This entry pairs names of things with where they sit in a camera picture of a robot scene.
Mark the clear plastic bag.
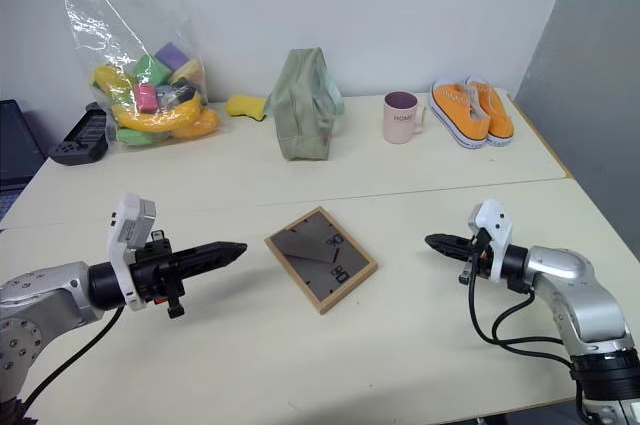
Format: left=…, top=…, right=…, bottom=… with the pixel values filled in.
left=59, top=0, right=234, bottom=149

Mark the pink mug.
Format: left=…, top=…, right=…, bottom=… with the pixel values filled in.
left=383, top=91, right=428, bottom=145

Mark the green foam block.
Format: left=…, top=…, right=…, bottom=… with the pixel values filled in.
left=130, top=54, right=171, bottom=87

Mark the yellow sponge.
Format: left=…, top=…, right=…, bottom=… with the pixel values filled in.
left=226, top=93, right=267, bottom=123

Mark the wooden picture frame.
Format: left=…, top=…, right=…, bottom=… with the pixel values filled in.
left=263, top=205, right=379, bottom=315

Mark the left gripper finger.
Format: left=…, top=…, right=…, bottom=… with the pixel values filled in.
left=172, top=240, right=249, bottom=260
left=174, top=248, right=248, bottom=270

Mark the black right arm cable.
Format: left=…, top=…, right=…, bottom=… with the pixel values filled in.
left=466, top=239, right=581, bottom=366

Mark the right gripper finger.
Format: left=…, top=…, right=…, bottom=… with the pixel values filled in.
left=424, top=233, right=472, bottom=249
left=428, top=242, right=471, bottom=262

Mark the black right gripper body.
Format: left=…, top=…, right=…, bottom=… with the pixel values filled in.
left=459, top=227, right=494, bottom=286

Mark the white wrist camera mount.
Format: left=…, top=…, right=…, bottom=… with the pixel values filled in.
left=467, top=198, right=514, bottom=282
left=106, top=192, right=157, bottom=312

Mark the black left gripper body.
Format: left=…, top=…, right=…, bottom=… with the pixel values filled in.
left=130, top=229, right=189, bottom=320

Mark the dark laptop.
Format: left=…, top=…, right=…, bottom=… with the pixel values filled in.
left=0, top=98, right=47, bottom=194

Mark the purple foam block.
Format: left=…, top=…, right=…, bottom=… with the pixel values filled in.
left=153, top=42, right=190, bottom=70

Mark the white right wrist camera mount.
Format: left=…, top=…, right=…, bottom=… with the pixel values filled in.
left=467, top=198, right=514, bottom=282

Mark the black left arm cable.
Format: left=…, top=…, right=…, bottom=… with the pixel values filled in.
left=22, top=305, right=126, bottom=409

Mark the grey partition panel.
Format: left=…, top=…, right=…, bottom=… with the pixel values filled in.
left=514, top=0, right=640, bottom=341

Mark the yellow toy banana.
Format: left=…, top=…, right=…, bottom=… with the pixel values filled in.
left=112, top=93, right=221, bottom=140

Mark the orange canvas shoe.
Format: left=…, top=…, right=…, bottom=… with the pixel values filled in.
left=430, top=78, right=492, bottom=150
left=464, top=75, right=515, bottom=147

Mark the black handheld controller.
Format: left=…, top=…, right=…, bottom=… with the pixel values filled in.
left=48, top=101, right=110, bottom=166

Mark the green cloth bag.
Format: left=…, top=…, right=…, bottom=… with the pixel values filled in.
left=264, top=47, right=346, bottom=162

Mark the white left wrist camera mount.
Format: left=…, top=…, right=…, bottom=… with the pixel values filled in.
left=106, top=192, right=157, bottom=312

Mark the pink foam block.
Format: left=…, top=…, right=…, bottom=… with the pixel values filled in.
left=133, top=83, right=159, bottom=114

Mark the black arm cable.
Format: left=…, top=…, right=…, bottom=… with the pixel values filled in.
left=466, top=239, right=581, bottom=366
left=22, top=305, right=126, bottom=409

